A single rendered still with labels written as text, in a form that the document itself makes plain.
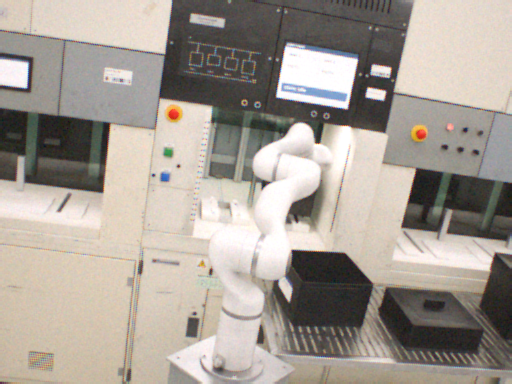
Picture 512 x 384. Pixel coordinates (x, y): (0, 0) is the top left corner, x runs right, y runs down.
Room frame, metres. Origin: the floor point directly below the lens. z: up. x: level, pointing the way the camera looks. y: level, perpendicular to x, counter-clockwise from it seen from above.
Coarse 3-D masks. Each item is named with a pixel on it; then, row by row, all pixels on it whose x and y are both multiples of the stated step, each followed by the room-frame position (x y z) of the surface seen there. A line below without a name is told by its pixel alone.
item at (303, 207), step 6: (264, 186) 2.52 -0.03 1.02; (306, 198) 2.44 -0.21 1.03; (312, 198) 2.44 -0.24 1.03; (294, 204) 2.43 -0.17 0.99; (300, 204) 2.44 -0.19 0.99; (306, 204) 2.44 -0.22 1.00; (312, 204) 2.44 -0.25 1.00; (294, 210) 2.43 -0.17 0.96; (300, 210) 2.44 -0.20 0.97; (306, 210) 2.44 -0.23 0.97; (294, 216) 2.50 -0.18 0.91; (306, 216) 2.44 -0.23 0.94
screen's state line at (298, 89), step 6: (282, 84) 2.19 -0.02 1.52; (288, 84) 2.19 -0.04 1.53; (282, 90) 2.19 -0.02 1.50; (288, 90) 2.19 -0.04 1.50; (294, 90) 2.20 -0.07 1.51; (300, 90) 2.20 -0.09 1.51; (306, 90) 2.20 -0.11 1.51; (312, 90) 2.21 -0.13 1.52; (318, 90) 2.21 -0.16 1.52; (324, 90) 2.21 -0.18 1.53; (312, 96) 2.21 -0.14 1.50; (318, 96) 2.21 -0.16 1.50; (324, 96) 2.21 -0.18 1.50; (330, 96) 2.22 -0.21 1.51; (336, 96) 2.22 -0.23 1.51; (342, 96) 2.23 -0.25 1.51
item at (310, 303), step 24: (312, 264) 2.08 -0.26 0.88; (336, 264) 2.11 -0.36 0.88; (288, 288) 1.87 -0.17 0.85; (312, 288) 1.78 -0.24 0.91; (336, 288) 1.81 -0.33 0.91; (360, 288) 1.84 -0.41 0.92; (288, 312) 1.83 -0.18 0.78; (312, 312) 1.79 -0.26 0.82; (336, 312) 1.82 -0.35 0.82; (360, 312) 1.85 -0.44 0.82
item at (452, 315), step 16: (400, 288) 2.03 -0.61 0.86; (384, 304) 1.98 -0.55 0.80; (400, 304) 1.88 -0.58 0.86; (416, 304) 1.91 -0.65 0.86; (432, 304) 1.90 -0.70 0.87; (448, 304) 1.95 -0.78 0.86; (400, 320) 1.83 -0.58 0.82; (416, 320) 1.78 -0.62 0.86; (432, 320) 1.80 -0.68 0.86; (448, 320) 1.82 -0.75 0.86; (464, 320) 1.84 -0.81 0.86; (400, 336) 1.80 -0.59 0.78; (416, 336) 1.75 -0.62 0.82; (432, 336) 1.76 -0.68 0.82; (448, 336) 1.77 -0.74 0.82; (464, 336) 1.78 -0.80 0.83; (480, 336) 1.80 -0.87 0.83; (464, 352) 1.78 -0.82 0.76
